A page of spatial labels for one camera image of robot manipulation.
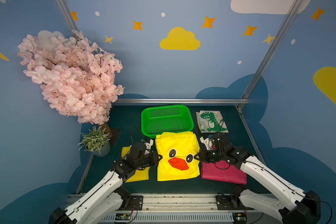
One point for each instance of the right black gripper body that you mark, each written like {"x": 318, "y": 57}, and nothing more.
{"x": 206, "y": 156}

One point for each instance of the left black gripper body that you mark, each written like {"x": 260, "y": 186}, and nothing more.
{"x": 152, "y": 158}

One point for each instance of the plain yellow raincoat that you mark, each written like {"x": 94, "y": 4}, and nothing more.
{"x": 140, "y": 175}

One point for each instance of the magenta raincoat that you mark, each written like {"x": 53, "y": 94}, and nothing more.
{"x": 222, "y": 171}

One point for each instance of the yellow duck face raincoat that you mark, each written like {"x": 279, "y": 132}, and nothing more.
{"x": 177, "y": 151}

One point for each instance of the white dinosaur print raincoat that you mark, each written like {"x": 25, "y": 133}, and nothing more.
{"x": 211, "y": 122}

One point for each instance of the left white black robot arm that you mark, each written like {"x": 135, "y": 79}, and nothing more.
{"x": 107, "y": 195}

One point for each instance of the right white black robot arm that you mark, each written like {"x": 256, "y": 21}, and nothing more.
{"x": 292, "y": 205}

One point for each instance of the green plastic basket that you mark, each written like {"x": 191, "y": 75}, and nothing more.
{"x": 170, "y": 118}

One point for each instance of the small green potted plant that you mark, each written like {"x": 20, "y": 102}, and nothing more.
{"x": 97, "y": 142}

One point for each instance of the horizontal aluminium back bar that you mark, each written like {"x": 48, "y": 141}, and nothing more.
{"x": 183, "y": 101}

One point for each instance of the left green circuit board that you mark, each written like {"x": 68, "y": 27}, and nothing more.
{"x": 123, "y": 217}

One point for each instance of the green circuit board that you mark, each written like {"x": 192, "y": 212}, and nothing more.
{"x": 123, "y": 217}
{"x": 239, "y": 218}

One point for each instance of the right green circuit board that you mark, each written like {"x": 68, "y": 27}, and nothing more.
{"x": 239, "y": 218}

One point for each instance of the pink cherry blossom tree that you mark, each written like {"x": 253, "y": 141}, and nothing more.
{"x": 76, "y": 77}

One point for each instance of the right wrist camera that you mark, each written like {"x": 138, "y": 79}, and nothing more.
{"x": 207, "y": 142}

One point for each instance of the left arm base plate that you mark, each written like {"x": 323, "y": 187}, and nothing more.
{"x": 132, "y": 202}

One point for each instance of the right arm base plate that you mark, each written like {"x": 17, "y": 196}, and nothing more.
{"x": 227, "y": 203}

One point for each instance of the aluminium front rail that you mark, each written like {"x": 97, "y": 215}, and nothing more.
{"x": 177, "y": 208}

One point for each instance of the right aluminium frame post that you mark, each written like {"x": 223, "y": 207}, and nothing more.
{"x": 283, "y": 29}

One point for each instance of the aluminium frame post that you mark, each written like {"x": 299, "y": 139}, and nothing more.
{"x": 66, "y": 13}
{"x": 283, "y": 29}

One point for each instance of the left aluminium frame post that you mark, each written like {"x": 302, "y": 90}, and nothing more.
{"x": 66, "y": 13}

